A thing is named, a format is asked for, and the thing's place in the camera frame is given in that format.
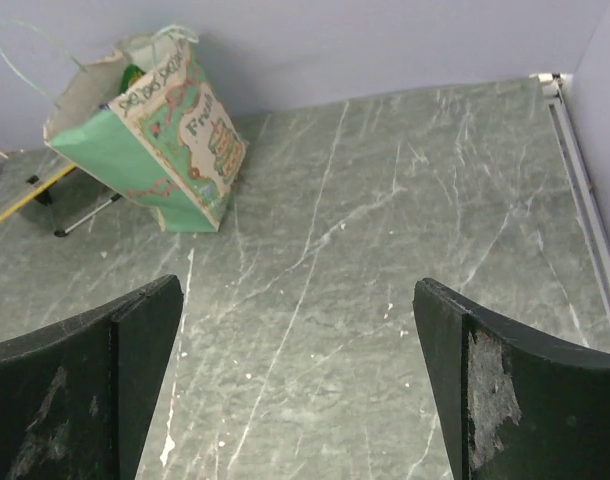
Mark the green snack packet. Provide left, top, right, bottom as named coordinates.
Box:
left=119, top=64, right=145, bottom=95

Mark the aluminium rail at table edge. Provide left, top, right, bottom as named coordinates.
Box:
left=535, top=73, right=610, bottom=324

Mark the green printed paper bag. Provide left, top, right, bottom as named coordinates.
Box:
left=43, top=25, right=248, bottom=233

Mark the yellow-edged board on stand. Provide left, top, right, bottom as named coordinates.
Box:
left=0, top=150, right=123, bottom=238

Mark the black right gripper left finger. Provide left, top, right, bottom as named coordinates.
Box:
left=0, top=275, right=184, bottom=479

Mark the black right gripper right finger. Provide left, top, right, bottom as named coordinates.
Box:
left=413, top=278, right=610, bottom=479

